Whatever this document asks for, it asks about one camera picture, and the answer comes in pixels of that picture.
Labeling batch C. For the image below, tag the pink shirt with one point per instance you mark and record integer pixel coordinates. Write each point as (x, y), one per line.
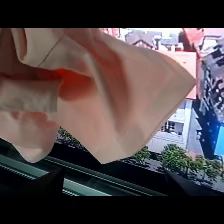
(110, 100)

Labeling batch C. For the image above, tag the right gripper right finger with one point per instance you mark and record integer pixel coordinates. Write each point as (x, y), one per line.
(186, 189)

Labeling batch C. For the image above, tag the silver frame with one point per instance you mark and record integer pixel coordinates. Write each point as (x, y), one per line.
(20, 165)

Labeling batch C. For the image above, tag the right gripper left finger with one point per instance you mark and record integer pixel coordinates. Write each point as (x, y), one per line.
(51, 185)

